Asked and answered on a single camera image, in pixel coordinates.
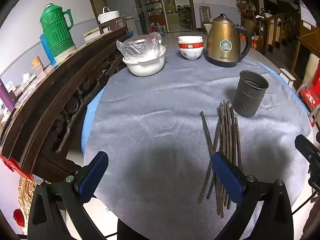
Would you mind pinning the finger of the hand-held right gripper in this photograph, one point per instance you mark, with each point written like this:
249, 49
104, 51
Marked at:
315, 180
307, 147

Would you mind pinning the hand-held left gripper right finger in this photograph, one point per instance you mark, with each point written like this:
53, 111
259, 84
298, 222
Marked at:
225, 175

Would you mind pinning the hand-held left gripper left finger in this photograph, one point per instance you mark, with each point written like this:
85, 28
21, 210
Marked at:
95, 170

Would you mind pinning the bundle of dark chopsticks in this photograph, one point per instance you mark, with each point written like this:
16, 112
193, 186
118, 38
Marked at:
228, 130

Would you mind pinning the grey metal utensil holder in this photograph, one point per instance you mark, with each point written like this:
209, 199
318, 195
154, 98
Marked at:
247, 97

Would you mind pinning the blue under cloth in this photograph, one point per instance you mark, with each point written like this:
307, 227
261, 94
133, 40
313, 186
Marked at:
87, 120

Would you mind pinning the woven basket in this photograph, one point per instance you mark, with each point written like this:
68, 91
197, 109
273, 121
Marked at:
26, 197

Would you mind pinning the small white stool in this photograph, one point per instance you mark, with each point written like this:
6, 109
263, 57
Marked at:
287, 76

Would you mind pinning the grey tablecloth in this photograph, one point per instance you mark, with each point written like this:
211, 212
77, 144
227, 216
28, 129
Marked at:
155, 120

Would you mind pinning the red plastic piece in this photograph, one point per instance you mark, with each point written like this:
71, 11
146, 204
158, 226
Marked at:
12, 166

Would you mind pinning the dark carved wooden sideboard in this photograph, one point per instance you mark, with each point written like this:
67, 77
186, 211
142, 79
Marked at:
50, 100

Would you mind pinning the purple container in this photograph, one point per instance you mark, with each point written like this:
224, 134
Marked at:
6, 96

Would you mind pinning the wooden stair railing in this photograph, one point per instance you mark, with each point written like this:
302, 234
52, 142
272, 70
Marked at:
275, 30

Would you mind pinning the white bowl with blue print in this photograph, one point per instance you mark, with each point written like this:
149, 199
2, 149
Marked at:
191, 54

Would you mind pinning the blue plastic jug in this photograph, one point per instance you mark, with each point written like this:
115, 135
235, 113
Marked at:
47, 50

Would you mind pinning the clear plastic bag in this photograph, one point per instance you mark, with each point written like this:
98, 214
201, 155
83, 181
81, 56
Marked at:
140, 46

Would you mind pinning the gold electric kettle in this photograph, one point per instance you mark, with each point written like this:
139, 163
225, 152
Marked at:
222, 42

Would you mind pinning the red rimmed bowl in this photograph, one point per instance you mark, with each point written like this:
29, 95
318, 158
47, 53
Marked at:
190, 46

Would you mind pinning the plain white bowl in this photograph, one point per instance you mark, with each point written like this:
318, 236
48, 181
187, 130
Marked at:
190, 39

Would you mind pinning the green thermos jug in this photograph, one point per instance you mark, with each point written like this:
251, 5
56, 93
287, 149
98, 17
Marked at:
56, 30

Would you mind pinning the white lidded cooking pot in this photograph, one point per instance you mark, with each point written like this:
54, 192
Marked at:
108, 15

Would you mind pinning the wooden chair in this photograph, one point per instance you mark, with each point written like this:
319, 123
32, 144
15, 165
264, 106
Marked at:
205, 15

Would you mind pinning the grey refrigerator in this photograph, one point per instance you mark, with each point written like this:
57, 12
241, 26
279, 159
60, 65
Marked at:
122, 5

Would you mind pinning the shelf with goods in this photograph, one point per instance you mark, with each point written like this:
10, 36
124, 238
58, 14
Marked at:
152, 7

